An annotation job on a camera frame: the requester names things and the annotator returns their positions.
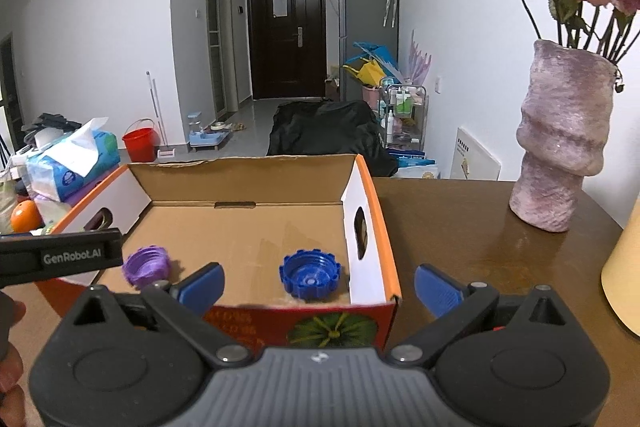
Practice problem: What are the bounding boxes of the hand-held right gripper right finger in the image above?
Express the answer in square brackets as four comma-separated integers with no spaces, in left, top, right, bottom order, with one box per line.
[386,263,582,367]

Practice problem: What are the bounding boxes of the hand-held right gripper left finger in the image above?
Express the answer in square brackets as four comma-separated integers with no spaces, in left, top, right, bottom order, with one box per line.
[60,262,254,369]

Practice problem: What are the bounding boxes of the purple bottle cap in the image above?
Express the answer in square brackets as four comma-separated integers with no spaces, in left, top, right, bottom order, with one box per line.
[122,246,172,288]

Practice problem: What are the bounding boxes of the orange cardboard box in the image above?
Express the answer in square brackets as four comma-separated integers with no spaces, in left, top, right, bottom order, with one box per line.
[35,154,403,356]

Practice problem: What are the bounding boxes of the blue bottle cap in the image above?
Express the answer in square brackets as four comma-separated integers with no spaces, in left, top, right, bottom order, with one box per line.
[278,249,342,303]

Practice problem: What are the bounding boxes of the person's left hand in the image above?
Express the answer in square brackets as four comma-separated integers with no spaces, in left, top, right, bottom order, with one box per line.
[0,299,27,427]

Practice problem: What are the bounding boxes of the white tissue pack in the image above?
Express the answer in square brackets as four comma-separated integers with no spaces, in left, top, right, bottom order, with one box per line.
[32,195,76,226]

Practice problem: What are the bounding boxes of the orange fruit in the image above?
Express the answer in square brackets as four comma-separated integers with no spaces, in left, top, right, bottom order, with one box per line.
[10,200,44,236]

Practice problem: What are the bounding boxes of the blue tissue pack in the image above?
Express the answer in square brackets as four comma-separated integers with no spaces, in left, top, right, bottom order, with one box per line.
[25,117,122,203]

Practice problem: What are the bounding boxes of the blue white carton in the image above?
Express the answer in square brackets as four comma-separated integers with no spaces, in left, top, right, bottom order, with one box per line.
[389,150,440,180]

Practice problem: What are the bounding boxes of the black folding stand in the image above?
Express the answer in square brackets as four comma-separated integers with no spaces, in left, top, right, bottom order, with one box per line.
[29,112,84,134]

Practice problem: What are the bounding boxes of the white flat board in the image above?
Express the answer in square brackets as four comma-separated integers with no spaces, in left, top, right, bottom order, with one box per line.
[451,126,503,182]

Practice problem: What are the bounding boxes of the red bucket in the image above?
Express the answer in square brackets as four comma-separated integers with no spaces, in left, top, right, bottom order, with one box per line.
[121,118,159,163]

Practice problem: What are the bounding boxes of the blue pet feeder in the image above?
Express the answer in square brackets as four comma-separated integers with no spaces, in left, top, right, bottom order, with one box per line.
[187,112,231,150]

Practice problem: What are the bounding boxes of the white mop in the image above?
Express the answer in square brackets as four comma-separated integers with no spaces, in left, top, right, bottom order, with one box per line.
[145,71,176,160]

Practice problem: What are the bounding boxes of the metal trolley cart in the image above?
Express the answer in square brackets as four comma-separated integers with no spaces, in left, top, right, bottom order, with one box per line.
[377,77,430,154]

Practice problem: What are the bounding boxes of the yellow thermos jug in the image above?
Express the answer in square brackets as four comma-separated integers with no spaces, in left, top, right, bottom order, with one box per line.
[600,221,640,339]

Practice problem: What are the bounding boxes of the black bag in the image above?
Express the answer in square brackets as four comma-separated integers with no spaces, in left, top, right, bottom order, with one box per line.
[266,100,400,178]

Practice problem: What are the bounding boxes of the pink textured vase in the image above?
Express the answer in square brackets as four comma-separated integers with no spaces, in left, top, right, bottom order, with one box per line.
[509,39,626,234]

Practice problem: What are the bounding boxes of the pink bin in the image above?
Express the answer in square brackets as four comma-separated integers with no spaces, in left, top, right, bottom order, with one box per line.
[361,84,384,110]

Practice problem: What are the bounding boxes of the purple feathery decoration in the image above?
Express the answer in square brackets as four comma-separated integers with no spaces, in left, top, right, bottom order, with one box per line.
[407,29,434,86]

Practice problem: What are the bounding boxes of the blue bag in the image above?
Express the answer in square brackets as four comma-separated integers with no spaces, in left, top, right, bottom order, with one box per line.
[352,40,401,82]

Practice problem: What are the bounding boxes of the grey framed interior door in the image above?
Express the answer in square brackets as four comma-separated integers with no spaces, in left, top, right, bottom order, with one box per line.
[206,0,231,121]

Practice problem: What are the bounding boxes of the dark brown entrance door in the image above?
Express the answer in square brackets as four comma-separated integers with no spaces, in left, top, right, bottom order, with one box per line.
[245,0,329,100]

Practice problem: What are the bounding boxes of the grey refrigerator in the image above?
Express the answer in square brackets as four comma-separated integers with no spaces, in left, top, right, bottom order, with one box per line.
[337,0,401,104]

